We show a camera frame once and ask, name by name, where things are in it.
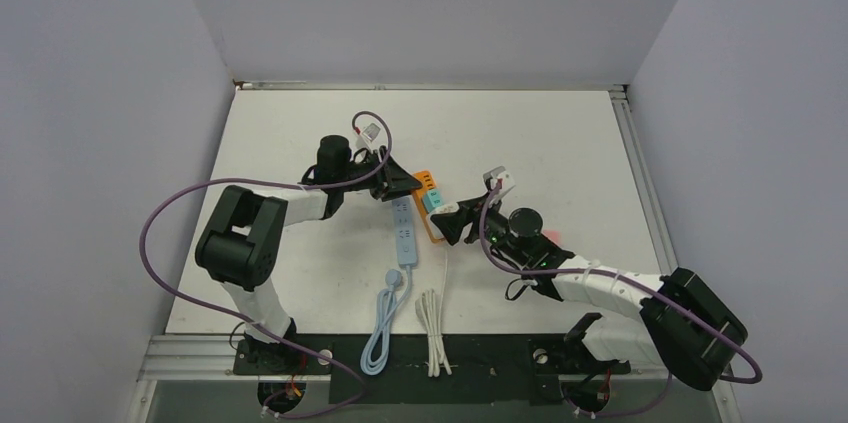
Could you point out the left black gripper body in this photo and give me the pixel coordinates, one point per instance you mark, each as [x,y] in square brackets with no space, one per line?
[359,171]

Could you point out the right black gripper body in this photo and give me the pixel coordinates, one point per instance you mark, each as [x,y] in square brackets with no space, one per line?
[497,230]

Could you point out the orange power strip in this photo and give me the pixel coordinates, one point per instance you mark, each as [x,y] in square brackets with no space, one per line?
[426,178]

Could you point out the pink blue power strip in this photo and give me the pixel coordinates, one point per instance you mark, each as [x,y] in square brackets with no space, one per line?
[404,231]

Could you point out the pink cube socket adapter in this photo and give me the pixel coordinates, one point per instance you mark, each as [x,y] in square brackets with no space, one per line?
[552,234]

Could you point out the white cube adapter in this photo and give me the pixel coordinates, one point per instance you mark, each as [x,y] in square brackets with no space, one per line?
[449,208]

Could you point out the teal plug adapter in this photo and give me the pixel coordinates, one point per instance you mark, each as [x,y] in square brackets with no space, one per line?
[432,199]

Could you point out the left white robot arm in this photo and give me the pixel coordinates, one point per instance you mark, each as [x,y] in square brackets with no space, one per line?
[240,243]

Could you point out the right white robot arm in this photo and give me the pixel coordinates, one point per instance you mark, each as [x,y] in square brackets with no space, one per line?
[674,320]

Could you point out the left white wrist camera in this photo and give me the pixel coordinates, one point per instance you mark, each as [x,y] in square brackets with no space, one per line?
[367,136]

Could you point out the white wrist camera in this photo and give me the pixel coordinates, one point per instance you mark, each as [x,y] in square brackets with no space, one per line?
[367,136]
[498,182]

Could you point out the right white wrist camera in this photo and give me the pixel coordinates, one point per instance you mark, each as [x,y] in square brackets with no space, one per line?
[498,182]

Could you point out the aluminium frame rail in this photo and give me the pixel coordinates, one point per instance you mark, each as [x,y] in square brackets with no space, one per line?
[651,206]

